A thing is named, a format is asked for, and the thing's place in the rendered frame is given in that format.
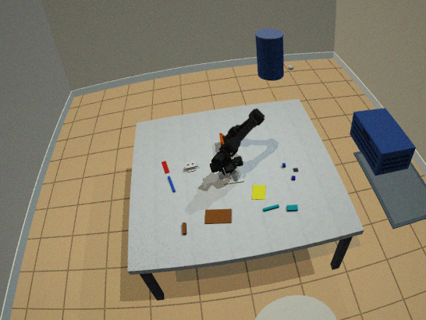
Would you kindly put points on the teal rectangular block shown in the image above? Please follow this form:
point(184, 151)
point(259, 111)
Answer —
point(292, 208)

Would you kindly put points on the red flat bar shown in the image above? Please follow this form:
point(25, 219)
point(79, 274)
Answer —
point(165, 167)

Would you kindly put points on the yellow square plate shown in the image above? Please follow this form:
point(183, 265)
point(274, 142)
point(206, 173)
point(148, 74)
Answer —
point(258, 192)

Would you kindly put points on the brown flat rectangular plate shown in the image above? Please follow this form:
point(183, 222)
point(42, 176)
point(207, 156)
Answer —
point(213, 216)

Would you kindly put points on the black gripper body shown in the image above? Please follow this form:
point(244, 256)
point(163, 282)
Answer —
point(237, 160)

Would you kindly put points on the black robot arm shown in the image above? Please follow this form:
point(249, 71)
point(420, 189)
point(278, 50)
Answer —
point(233, 140)

